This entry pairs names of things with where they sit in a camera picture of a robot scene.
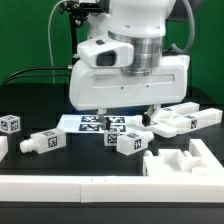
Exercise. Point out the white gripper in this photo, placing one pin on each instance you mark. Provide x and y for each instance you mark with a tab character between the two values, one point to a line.
97	81

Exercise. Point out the white chair seat block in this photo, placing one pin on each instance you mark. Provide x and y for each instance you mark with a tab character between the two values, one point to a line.
173	162

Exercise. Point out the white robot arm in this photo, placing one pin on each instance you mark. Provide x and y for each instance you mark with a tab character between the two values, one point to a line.
142	23

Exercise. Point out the white chair back piece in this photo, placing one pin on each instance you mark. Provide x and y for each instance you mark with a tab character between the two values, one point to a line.
171	121

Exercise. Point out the small white tag cube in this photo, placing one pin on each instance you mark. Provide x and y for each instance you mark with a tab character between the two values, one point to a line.
110	136

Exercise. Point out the white tag sheet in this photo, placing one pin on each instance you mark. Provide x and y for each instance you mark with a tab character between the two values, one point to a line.
91	124

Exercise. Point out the white tag cube far left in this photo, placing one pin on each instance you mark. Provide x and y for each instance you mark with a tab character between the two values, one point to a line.
10	124

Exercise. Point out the white block left edge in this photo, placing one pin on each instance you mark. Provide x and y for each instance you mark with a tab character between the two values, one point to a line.
3	147

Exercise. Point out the white right fence rail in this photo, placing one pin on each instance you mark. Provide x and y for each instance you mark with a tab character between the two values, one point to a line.
208	165

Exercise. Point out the white fence rail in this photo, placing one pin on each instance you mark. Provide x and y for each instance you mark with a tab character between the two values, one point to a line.
208	165
19	188

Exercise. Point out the white front fence rail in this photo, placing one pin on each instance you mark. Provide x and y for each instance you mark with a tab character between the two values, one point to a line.
19	188

